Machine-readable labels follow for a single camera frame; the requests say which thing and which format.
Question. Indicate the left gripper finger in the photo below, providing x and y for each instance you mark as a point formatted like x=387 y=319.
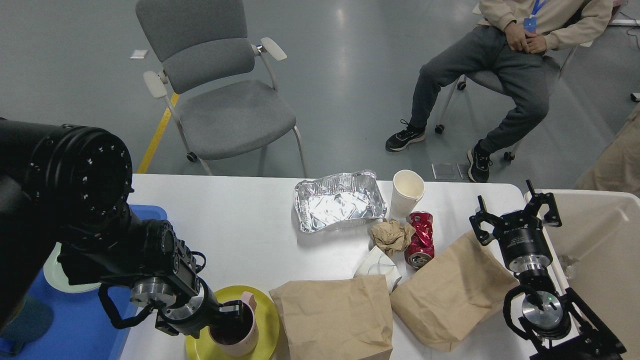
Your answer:
x=240 y=314

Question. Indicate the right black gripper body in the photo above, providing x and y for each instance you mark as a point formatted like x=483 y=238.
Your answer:
x=522 y=243

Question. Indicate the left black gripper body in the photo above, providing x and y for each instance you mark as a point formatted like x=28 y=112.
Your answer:
x=200 y=312

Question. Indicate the pink mug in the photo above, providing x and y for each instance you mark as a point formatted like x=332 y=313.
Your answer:
x=239 y=336

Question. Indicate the dark teal mug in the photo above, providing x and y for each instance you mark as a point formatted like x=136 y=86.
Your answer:
x=30 y=324

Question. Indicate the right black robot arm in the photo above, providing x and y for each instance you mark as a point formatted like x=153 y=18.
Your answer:
x=560 y=326

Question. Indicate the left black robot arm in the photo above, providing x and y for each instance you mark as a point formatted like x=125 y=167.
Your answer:
x=69 y=185

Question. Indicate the yellow plate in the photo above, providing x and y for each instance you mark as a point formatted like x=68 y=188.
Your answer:
x=267 y=322

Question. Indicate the beige plastic bin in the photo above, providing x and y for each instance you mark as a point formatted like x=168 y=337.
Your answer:
x=600 y=233

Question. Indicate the crushed red soda can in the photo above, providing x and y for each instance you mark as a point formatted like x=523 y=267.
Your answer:
x=421 y=249

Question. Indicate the right brown paper bag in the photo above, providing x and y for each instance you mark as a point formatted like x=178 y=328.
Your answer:
x=446 y=299

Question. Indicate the brown paper bag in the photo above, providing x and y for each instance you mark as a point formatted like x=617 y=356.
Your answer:
x=347 y=319
x=446 y=299

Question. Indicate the tan cloth at right edge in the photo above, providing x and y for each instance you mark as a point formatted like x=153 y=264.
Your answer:
x=617 y=169

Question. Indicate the crumpled brown paper ball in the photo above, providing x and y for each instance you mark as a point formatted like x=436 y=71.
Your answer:
x=391 y=236

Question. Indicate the left brown paper bag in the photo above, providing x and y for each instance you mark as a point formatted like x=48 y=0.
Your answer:
x=347 y=319

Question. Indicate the aluminium foil tray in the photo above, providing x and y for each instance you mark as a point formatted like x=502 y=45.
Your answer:
x=338 y=201

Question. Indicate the pale green plate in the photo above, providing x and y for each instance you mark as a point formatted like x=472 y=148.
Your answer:
x=56 y=277

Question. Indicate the white chair under person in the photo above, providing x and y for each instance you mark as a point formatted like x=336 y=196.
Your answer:
x=487 y=79

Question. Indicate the seated person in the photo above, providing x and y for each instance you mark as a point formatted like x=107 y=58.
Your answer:
x=510 y=41

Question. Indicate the grey office chair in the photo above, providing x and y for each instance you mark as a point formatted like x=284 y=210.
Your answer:
x=198 y=42

